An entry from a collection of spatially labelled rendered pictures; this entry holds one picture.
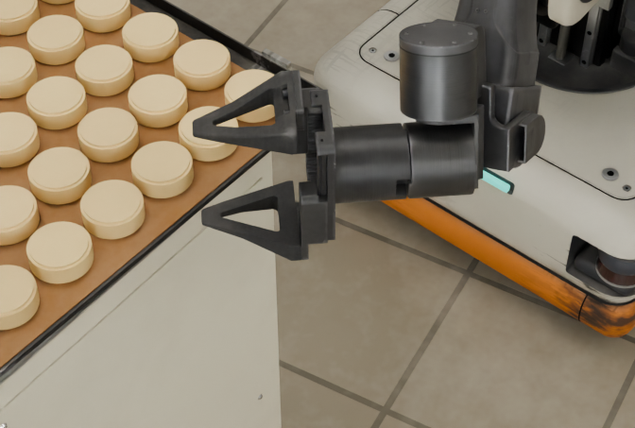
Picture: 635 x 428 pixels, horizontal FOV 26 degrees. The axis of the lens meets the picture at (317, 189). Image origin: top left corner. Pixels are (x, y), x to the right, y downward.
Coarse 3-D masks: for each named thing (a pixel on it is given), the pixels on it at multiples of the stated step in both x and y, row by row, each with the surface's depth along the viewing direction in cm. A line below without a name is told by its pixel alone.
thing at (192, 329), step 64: (192, 256) 122; (256, 256) 132; (128, 320) 118; (192, 320) 128; (256, 320) 139; (0, 384) 107; (64, 384) 115; (128, 384) 124; (192, 384) 134; (256, 384) 147
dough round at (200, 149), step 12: (204, 108) 116; (216, 108) 116; (180, 120) 115; (192, 120) 115; (180, 132) 114; (192, 132) 114; (180, 144) 115; (192, 144) 113; (204, 144) 113; (216, 144) 113; (228, 144) 114; (192, 156) 114; (204, 156) 114; (216, 156) 114
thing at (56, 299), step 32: (96, 32) 126; (64, 64) 123; (160, 64) 123; (96, 96) 120; (128, 96) 120; (192, 96) 120; (224, 96) 120; (64, 128) 117; (160, 128) 117; (128, 160) 115; (224, 160) 115; (192, 192) 112; (160, 224) 110; (0, 256) 108; (96, 256) 108; (128, 256) 108; (64, 288) 105; (32, 320) 103; (0, 352) 101
